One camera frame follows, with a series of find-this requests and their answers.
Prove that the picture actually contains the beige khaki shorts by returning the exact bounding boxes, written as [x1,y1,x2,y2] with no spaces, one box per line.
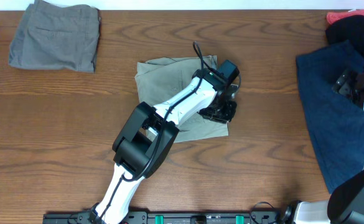
[134,57,228,142]

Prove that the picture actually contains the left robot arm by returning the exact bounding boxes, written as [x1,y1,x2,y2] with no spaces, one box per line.
[88,60,240,223]

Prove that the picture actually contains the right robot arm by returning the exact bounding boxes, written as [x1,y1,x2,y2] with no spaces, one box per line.
[281,41,364,223]

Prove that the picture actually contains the navy blue shorts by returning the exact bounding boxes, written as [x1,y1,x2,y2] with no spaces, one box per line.
[296,41,364,193]

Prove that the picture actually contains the black garment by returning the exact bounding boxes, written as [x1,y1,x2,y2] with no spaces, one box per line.
[325,15,364,58]

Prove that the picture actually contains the folded grey shorts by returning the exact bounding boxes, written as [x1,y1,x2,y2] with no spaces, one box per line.
[8,1,100,73]

